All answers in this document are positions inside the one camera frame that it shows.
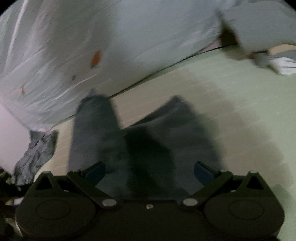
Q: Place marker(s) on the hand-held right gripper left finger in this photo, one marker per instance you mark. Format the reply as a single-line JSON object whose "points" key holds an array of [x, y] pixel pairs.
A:
{"points": [[96, 173]]}

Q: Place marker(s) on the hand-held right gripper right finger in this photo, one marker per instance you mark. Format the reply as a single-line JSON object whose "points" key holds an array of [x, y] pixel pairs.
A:
{"points": [[203, 174]]}

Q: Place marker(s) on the blue denim jeans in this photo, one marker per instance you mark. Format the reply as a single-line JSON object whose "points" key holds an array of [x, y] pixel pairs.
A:
{"points": [[143, 150]]}

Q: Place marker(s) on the checked shirt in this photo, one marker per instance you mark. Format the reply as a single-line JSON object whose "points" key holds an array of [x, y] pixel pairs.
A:
{"points": [[34, 157]]}

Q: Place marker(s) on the carrot print pale quilt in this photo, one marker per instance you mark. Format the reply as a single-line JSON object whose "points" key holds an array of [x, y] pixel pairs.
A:
{"points": [[115, 46]]}

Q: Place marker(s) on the white cloth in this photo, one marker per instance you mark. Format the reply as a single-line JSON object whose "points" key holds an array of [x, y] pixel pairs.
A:
{"points": [[284, 66]]}

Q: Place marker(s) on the grey cloth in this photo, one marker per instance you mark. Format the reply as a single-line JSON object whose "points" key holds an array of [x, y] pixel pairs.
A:
{"points": [[266, 27]]}

